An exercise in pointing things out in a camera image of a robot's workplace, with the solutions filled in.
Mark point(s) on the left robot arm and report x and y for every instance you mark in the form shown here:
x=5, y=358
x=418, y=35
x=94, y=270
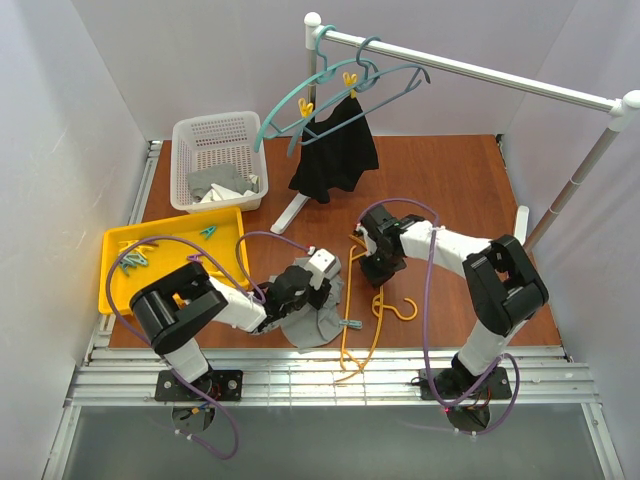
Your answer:
x=173, y=309

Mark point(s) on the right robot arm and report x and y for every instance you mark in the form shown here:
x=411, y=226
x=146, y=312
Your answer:
x=504, y=286

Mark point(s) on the white cloth in basket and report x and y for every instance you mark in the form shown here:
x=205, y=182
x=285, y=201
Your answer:
x=218, y=193

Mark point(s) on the yellow clothespin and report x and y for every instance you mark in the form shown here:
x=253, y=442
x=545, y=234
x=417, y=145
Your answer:
x=350, y=81
x=306, y=108

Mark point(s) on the dark grey cloth in basket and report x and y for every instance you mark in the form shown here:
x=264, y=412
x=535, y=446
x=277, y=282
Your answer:
x=224, y=174

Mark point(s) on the grey underwear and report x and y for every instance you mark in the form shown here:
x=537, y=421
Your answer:
x=309, y=327

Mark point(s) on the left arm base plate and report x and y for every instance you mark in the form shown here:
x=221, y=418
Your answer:
x=221, y=385

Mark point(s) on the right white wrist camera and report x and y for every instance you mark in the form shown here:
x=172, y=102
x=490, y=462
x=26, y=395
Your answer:
x=358, y=235

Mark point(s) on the yellow clothespin right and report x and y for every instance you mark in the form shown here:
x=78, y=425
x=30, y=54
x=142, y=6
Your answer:
x=350, y=81

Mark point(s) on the light blue clothespin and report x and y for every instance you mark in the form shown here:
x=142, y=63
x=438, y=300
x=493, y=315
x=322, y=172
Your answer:
x=351, y=324

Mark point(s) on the aluminium rail frame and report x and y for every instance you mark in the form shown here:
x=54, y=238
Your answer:
x=296, y=423

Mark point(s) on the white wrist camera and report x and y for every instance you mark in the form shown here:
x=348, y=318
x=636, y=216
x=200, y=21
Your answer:
x=322, y=265
x=358, y=235

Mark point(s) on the teal clothespin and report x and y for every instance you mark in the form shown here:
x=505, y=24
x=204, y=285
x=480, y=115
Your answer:
x=208, y=232
x=133, y=259

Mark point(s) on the teal hanger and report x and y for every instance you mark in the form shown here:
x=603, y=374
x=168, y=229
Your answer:
x=320, y=72

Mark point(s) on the yellow clothespin left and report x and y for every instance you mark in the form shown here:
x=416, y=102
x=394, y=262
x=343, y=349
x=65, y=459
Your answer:
x=306, y=108

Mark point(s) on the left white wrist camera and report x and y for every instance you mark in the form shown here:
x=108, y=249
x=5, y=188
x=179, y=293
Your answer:
x=322, y=265

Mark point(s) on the white clothes rack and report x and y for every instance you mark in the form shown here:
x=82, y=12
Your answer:
x=474, y=152

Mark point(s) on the black underwear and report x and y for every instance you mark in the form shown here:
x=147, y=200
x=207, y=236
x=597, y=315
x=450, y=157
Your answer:
x=336, y=161

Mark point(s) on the yellow hanger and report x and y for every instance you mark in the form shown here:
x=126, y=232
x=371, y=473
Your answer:
x=378, y=308

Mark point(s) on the grey-blue hanger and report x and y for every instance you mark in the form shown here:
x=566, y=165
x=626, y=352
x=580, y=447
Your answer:
x=319, y=121

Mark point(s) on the white laundry basket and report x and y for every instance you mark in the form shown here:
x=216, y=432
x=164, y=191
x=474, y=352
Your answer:
x=214, y=163

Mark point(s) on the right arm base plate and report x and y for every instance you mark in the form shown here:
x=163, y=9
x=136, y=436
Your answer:
x=495, y=386

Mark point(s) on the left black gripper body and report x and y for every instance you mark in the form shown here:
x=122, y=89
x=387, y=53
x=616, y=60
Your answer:
x=316, y=295

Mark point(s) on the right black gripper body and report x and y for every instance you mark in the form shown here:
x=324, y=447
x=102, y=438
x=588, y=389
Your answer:
x=376, y=263

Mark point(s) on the teal clothespin left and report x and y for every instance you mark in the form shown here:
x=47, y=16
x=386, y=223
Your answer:
x=133, y=259

